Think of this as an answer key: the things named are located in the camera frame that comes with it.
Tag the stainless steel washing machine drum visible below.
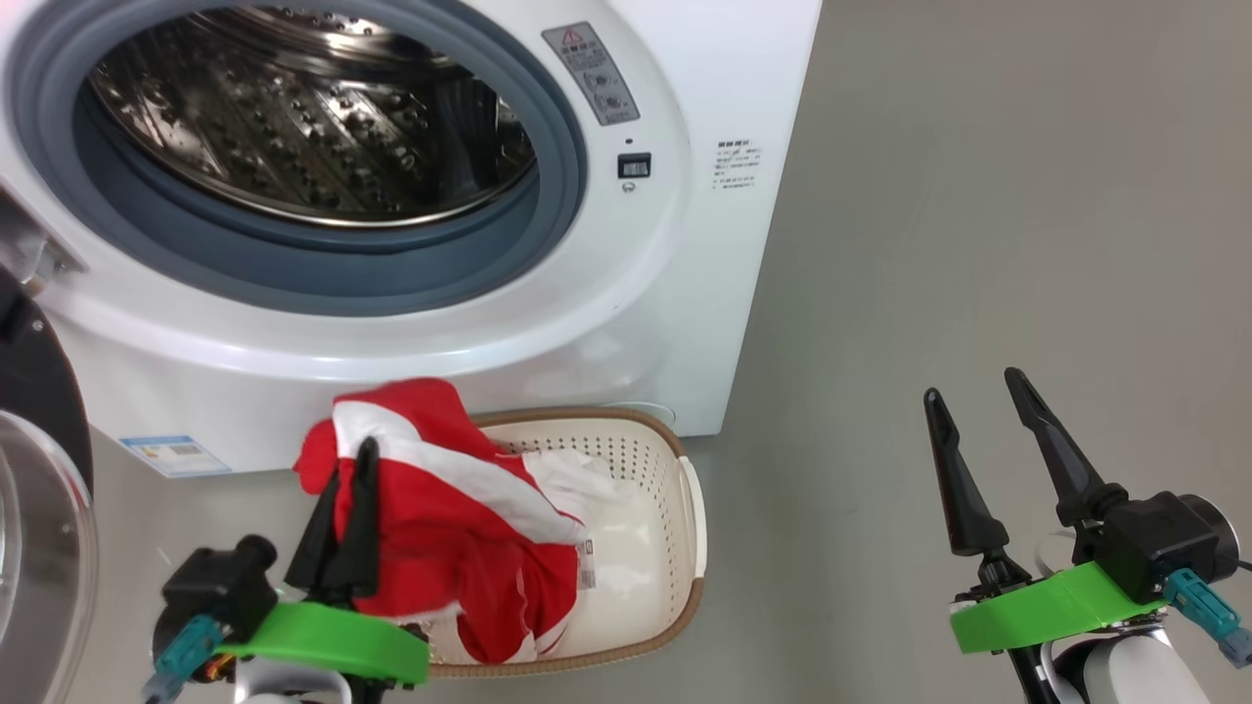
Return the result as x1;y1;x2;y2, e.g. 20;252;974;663
88;5;539;228

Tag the grey warning label sticker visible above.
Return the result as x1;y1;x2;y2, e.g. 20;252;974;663
541;22;642;126

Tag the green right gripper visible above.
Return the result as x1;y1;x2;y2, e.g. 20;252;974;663
923;367;1172;656

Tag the teal left camera cable connector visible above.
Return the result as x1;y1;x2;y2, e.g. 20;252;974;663
142;614;226;704

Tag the teal right camera cable connector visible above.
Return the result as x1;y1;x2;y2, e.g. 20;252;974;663
1162;568;1252;671

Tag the red and white garment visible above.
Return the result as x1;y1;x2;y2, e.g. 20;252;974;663
293;377;627;666

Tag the round white filter cover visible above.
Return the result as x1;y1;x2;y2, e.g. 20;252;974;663
606;399;678;427

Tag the white front-load washing machine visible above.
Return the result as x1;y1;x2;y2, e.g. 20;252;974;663
0;0;825;478

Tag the black round glass washer door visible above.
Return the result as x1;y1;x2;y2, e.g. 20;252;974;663
0;264;99;704

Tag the blue energy label sticker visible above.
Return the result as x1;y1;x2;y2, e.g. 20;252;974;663
119;435;233;478

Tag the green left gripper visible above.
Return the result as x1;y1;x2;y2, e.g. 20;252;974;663
217;437;431;685

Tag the teal camera cable connector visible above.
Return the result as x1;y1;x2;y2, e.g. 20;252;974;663
1162;568;1252;671
142;614;226;704

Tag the cream basket with brown rim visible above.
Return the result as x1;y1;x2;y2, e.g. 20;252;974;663
411;407;707;678

